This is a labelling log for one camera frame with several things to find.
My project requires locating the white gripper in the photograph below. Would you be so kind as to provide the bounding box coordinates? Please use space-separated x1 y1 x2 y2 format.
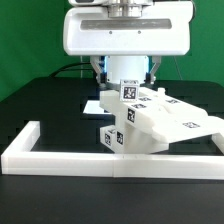
63 1 193 89

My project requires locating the white tagged cube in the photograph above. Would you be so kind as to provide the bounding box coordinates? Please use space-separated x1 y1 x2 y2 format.
120 80 139 101

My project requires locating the white H-shaped chair back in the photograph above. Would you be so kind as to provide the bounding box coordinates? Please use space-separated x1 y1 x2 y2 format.
100 87 224 143

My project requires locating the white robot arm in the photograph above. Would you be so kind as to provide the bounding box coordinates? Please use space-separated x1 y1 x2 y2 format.
63 0 195 88

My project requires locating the white tag base sheet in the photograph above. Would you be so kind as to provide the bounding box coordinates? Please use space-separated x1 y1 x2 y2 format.
84 100 107 115

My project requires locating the white block right edge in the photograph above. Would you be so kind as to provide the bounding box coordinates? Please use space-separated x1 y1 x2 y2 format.
212 133 224 154

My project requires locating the white U-shaped fence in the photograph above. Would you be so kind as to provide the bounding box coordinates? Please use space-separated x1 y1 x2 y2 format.
1 121 224 180

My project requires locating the black cable bundle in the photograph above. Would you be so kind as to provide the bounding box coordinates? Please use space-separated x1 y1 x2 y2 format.
49 60 98 78

